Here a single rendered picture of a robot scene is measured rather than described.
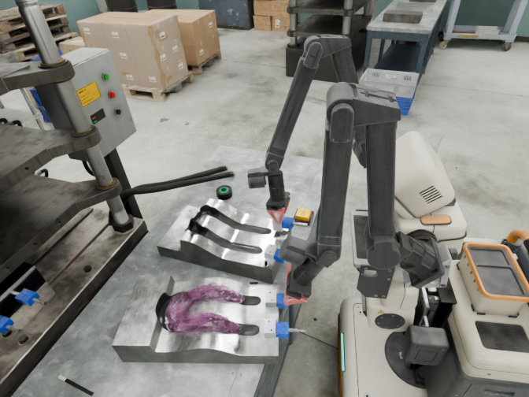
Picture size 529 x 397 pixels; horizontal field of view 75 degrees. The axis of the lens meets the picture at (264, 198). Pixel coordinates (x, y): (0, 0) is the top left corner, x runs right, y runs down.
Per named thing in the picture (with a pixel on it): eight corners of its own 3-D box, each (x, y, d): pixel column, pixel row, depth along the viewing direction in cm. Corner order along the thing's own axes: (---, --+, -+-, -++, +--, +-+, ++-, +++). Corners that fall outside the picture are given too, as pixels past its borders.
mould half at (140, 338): (279, 293, 127) (278, 274, 120) (279, 364, 107) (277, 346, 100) (147, 293, 130) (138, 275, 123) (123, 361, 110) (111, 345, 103)
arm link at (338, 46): (350, 24, 93) (344, 21, 102) (303, 43, 96) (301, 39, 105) (384, 164, 114) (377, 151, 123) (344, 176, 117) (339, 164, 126)
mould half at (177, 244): (291, 236, 148) (291, 213, 140) (272, 284, 130) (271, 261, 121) (190, 215, 163) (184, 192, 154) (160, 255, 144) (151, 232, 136)
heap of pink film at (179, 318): (246, 291, 121) (243, 277, 116) (241, 339, 107) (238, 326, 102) (173, 291, 123) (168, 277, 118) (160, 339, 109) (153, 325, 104)
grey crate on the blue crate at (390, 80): (417, 86, 407) (419, 73, 397) (411, 99, 380) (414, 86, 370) (365, 79, 430) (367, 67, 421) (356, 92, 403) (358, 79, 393)
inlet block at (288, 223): (308, 227, 133) (308, 215, 130) (305, 234, 129) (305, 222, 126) (277, 223, 138) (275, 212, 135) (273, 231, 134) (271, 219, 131)
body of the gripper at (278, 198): (265, 208, 126) (263, 191, 122) (274, 194, 134) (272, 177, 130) (282, 209, 124) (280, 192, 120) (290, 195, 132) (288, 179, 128)
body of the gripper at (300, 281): (286, 291, 95) (299, 277, 90) (290, 262, 102) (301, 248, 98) (308, 299, 96) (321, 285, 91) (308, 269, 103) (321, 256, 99)
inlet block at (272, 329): (305, 327, 113) (305, 318, 109) (305, 342, 109) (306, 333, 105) (265, 327, 113) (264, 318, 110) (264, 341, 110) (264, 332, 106)
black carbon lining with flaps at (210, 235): (273, 231, 141) (272, 214, 135) (260, 261, 130) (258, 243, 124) (198, 216, 151) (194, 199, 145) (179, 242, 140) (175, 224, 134)
